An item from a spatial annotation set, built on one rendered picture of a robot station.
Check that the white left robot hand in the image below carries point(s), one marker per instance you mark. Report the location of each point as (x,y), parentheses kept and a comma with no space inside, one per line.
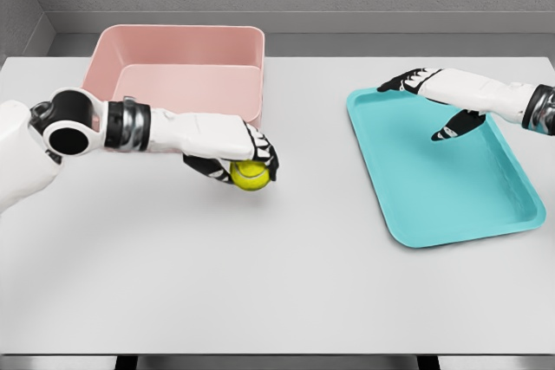
(225,136)

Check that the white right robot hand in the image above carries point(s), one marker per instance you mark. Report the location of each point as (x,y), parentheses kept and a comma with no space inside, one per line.
(442,88)

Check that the yellow tennis ball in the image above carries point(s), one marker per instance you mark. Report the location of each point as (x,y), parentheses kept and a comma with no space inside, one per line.
(249,176)

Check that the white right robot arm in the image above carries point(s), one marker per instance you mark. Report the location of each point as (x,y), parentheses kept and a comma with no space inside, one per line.
(516,101)

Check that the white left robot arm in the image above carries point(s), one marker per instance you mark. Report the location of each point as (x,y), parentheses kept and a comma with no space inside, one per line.
(78,127)

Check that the pink basket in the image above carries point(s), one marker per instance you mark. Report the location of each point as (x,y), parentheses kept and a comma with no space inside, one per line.
(191,79)

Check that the blue tray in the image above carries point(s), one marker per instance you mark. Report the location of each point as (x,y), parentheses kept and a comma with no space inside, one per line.
(442,170)

